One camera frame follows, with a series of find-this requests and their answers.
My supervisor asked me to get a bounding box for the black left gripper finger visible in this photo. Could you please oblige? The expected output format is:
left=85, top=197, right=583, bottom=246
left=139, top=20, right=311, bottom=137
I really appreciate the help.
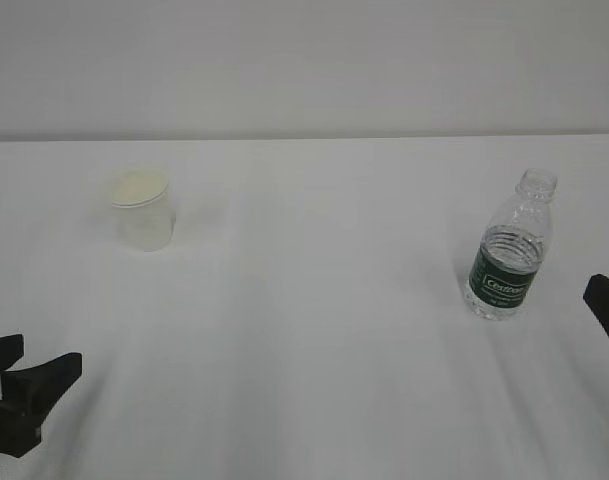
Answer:
left=0, top=334, right=24, bottom=374
left=0, top=352, right=83, bottom=415

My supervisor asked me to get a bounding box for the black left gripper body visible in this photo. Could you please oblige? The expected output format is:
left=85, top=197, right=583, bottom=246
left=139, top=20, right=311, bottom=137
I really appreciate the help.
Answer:
left=0, top=400, right=45, bottom=458

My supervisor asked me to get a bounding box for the clear green-label water bottle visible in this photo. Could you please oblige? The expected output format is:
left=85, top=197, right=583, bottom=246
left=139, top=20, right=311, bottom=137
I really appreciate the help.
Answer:
left=464, top=168, right=558, bottom=320

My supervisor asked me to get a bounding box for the white paper cup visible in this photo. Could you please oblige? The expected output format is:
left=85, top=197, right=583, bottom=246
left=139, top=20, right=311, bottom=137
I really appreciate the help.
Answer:
left=111, top=169, right=175, bottom=252

